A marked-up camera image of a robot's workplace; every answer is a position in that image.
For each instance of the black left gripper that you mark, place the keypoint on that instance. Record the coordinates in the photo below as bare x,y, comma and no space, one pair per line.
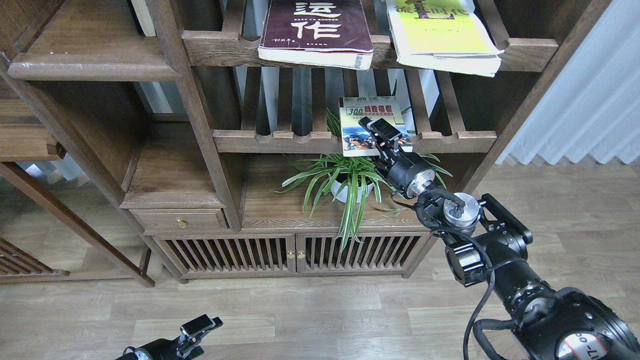
184,347

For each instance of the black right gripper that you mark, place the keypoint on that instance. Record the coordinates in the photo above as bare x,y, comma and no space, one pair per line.
406,172

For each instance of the book with mountain cover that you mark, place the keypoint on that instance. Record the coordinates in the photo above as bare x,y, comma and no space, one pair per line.
356,140

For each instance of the yellow green book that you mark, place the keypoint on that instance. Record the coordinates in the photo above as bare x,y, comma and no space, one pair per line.
443,35

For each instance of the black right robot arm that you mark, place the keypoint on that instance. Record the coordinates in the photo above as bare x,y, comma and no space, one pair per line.
484,242

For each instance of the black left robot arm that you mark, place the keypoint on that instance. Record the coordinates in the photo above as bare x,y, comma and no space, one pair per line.
130,355

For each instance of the green spider plant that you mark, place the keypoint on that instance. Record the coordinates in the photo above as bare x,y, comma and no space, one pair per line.
319,172

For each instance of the white plant pot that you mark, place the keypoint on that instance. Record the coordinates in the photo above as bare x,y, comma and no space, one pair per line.
340,188

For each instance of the brass drawer knob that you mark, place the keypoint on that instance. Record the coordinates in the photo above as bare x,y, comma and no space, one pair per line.
181,223

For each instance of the maroon book white characters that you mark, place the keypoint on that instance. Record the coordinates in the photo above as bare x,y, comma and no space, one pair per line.
325,33

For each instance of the white curtain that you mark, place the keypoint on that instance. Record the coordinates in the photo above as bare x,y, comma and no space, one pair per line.
592,110

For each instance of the dark wooden bookshelf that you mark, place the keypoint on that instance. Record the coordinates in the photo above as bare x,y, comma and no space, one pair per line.
192,123

